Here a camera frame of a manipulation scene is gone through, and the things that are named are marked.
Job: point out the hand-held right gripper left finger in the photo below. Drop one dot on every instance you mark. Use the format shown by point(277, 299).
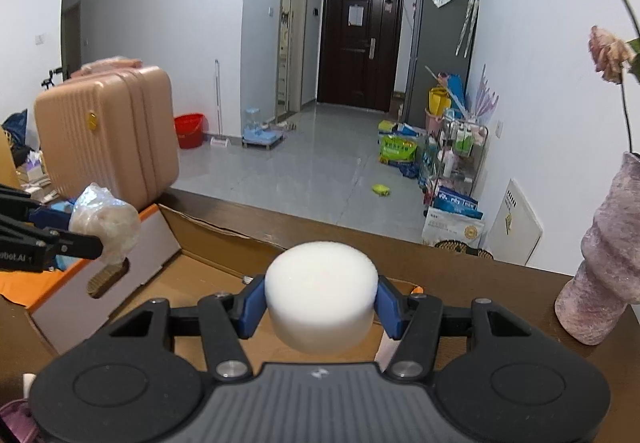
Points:
point(250, 313)

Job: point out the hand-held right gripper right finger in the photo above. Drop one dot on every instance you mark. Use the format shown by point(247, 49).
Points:
point(389, 315)

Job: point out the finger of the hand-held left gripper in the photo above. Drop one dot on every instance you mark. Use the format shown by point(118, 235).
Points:
point(75, 245)
point(50, 217)

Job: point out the plastic-wrapped white plush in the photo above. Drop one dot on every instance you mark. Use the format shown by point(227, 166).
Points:
point(107, 223)

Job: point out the orange cardboard box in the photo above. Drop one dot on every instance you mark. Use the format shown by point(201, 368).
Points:
point(200, 268)

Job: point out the white round sponge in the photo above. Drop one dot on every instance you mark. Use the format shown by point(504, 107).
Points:
point(320, 293)

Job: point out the orange cardboard strip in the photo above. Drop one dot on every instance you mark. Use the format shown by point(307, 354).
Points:
point(20, 288)

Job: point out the dark blue bag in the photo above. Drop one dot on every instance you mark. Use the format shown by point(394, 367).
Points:
point(15, 130)

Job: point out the pink ribbed suitcase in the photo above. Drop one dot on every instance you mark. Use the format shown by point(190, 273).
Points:
point(105, 138)

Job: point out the dark patterned slippers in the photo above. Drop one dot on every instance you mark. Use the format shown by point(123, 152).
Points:
point(462, 249)

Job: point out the white carton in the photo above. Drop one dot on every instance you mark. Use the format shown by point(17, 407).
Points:
point(450, 229)

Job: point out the yellow-green packet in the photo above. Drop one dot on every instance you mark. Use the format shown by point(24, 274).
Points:
point(381, 189)

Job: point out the blue and white box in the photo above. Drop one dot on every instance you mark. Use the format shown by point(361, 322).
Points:
point(457, 205)

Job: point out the white leaning board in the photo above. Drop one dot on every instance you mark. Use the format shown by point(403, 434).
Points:
point(515, 223)

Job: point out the red bucket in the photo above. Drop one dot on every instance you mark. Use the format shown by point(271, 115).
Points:
point(188, 130)

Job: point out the pink cloth bundle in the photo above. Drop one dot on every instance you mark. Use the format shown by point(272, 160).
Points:
point(107, 64)

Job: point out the green pet food bag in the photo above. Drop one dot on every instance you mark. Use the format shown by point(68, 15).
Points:
point(398, 150)

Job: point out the blue pet water feeder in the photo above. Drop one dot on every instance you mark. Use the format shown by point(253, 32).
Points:
point(257, 130)

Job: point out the pink bin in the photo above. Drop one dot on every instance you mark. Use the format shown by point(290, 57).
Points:
point(433, 122)

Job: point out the small brown carton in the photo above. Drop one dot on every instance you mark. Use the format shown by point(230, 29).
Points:
point(397, 104)

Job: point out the yellow bag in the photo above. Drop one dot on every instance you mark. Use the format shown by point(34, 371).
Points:
point(439, 100)

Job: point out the pink textured vase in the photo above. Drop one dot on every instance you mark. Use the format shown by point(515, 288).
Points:
point(605, 253)

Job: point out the grey refrigerator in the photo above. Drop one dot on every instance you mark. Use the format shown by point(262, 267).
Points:
point(435, 53)

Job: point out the dark front door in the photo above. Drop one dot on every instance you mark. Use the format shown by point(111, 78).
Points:
point(359, 43)

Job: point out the paper notice on door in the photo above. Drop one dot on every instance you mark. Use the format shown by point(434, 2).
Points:
point(355, 15)

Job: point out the white folded umbrella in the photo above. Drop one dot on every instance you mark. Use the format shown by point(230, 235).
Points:
point(467, 18)

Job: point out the white wall outlet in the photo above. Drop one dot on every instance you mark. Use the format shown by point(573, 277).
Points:
point(498, 127)

